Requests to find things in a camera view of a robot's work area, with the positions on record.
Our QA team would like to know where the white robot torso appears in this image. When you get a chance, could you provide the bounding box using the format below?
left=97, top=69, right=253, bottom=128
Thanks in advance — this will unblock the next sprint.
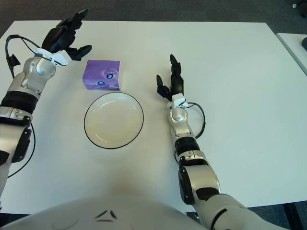
left=0, top=195, right=204, bottom=230

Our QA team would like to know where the white plate with black rim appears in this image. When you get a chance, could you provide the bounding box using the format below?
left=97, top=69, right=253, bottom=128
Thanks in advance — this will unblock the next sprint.
left=83, top=92, right=145, bottom=149

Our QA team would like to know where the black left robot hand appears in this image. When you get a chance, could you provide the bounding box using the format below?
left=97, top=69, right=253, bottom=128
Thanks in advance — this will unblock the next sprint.
left=42, top=8, right=93, bottom=62

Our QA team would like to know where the black left elbow cable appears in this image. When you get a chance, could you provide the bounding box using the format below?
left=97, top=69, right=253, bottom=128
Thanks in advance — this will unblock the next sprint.
left=6, top=126, right=37, bottom=178

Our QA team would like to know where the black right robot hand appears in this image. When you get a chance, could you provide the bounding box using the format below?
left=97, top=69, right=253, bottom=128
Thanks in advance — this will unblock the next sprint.
left=156, top=54, right=185, bottom=102

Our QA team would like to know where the white side table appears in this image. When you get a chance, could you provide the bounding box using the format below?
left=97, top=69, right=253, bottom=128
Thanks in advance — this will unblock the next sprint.
left=275, top=33, right=307, bottom=75

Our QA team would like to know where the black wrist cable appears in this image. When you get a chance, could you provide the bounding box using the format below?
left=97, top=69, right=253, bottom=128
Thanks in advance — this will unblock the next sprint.
left=184, top=102, right=206, bottom=139
left=4, top=34, right=53, bottom=75

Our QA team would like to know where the purple tissue paper pack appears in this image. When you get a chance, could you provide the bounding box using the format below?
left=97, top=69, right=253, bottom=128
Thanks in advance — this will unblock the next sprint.
left=82, top=59, right=121, bottom=92

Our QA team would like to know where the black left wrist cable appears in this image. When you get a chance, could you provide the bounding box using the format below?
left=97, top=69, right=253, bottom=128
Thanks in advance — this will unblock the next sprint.
left=4, top=34, right=53, bottom=75

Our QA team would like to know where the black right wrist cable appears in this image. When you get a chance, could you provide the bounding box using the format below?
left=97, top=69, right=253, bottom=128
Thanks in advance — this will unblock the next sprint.
left=184, top=102, right=206, bottom=139

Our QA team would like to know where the black table leg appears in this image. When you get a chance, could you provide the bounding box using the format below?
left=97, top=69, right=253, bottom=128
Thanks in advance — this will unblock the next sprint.
left=283, top=203, right=307, bottom=230

